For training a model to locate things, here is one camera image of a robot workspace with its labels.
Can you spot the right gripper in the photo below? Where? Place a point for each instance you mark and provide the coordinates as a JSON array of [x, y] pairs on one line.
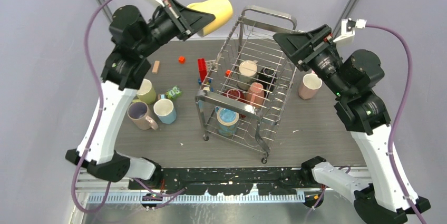
[[294, 44]]

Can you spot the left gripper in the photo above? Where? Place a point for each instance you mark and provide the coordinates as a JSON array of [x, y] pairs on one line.
[[187, 21]]

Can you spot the black mug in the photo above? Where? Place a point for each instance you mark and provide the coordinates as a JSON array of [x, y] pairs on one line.
[[267, 77]]

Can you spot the pink faceted mug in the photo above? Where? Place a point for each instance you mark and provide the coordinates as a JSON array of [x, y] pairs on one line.
[[309, 86]]

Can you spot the salmon pink mug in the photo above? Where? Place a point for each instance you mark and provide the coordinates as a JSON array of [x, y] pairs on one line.
[[255, 95]]

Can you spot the pale yellow faceted mug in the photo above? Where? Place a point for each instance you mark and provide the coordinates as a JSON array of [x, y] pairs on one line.
[[146, 93]]

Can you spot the light blue faceted mug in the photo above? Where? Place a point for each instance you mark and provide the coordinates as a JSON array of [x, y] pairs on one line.
[[165, 111]]

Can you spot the iridescent pink mug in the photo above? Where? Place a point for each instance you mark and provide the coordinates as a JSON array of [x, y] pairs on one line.
[[141, 115]]

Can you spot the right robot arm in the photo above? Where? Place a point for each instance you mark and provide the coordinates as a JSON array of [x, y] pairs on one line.
[[389, 197]]

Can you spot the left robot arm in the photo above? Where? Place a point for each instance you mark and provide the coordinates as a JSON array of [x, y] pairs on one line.
[[123, 73]]

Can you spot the red block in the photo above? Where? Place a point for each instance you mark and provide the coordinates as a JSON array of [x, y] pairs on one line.
[[202, 68]]

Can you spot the cream mug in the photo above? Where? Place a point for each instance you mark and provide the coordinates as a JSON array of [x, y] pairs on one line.
[[247, 74]]

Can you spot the long wooden block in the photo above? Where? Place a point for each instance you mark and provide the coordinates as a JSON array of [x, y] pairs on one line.
[[156, 67]]

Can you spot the green toy cube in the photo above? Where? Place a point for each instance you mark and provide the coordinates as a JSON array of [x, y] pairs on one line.
[[173, 93]]

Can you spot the dark red mug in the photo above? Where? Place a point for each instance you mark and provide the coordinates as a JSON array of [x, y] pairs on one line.
[[236, 94]]

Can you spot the wooden letter cube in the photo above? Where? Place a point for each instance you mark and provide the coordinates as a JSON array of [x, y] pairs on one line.
[[161, 96]]

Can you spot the blue butterfly mug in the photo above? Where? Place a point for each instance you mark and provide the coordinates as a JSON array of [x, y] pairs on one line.
[[226, 121]]

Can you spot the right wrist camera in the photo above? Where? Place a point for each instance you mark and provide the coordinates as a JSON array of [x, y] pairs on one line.
[[348, 28]]

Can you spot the steel wire dish rack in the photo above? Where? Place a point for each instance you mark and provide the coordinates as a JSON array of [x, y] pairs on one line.
[[244, 94]]

